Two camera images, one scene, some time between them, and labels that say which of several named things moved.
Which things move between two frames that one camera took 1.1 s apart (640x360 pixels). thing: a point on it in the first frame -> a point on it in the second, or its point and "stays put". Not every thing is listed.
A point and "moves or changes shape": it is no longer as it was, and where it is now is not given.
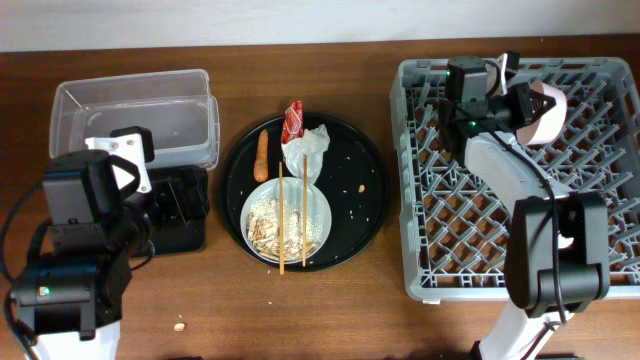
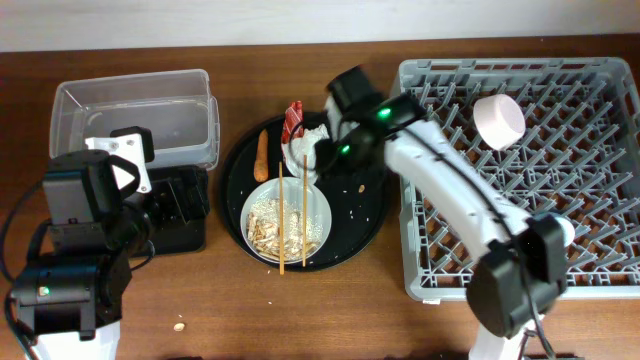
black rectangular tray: x=182 y=196 stays put
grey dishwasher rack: x=453 y=231 stays put
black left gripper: x=176 y=213 stays put
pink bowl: x=547 y=127 moves or changes shape
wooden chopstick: x=304 y=218 stays put
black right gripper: x=521 y=96 -> x=337 y=154
